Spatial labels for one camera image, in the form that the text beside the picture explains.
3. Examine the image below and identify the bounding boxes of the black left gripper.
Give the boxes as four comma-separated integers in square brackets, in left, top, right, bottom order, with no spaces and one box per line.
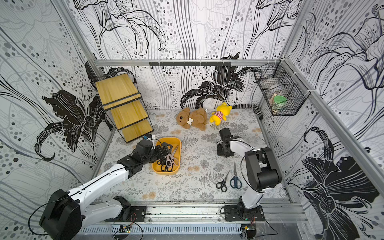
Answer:
[141,142,174,166]

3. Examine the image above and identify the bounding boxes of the pink scissors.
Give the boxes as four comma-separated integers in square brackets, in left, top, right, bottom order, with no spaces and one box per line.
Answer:
[167,146,179,162]

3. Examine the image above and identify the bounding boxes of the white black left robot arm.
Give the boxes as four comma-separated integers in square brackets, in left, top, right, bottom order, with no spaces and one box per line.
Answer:
[39,140,173,240]

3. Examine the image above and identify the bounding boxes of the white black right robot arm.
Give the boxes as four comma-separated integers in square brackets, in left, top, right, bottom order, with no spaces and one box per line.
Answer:
[159,128,282,212]

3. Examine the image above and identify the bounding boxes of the yellow plastic storage box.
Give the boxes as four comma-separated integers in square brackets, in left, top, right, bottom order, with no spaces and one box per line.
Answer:
[152,137,182,175]

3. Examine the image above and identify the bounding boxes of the small black scissors front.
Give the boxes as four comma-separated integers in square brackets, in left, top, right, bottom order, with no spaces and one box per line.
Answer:
[216,170,231,193]

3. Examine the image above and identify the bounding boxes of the yellow plush bear toy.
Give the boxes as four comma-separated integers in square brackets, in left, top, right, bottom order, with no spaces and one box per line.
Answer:
[210,103,233,126]

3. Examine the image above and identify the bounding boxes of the brown plush dog toy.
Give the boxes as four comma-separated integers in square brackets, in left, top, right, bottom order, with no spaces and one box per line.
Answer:
[176,108,208,131]

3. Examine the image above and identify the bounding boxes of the green lid jar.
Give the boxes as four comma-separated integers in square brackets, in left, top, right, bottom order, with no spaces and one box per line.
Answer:
[272,95,288,113]

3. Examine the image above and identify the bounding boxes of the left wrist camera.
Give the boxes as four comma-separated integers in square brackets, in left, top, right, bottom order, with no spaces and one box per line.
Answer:
[143,134,156,141]

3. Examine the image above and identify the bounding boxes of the blue handled scissors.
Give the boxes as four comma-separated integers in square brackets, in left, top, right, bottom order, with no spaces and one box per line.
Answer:
[230,163,242,190]

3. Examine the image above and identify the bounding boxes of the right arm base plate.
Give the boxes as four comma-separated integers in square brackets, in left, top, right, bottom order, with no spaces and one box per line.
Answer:
[222,205,265,222]

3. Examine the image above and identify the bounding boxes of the wooden shelf black frame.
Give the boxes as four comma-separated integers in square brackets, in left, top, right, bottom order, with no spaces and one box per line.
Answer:
[95,74,154,143]

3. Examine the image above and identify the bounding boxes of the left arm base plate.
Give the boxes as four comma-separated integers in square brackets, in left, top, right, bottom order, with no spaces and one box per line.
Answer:
[105,196,147,223]

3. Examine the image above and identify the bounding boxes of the white slotted cable duct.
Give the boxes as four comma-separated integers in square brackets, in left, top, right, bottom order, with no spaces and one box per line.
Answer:
[79,224,242,236]

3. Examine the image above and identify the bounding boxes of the black wire wall basket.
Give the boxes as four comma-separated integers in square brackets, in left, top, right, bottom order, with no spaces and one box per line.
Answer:
[254,60,306,117]

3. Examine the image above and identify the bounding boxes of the black wall hook rail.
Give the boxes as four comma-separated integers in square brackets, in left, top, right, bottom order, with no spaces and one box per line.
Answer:
[149,61,232,68]

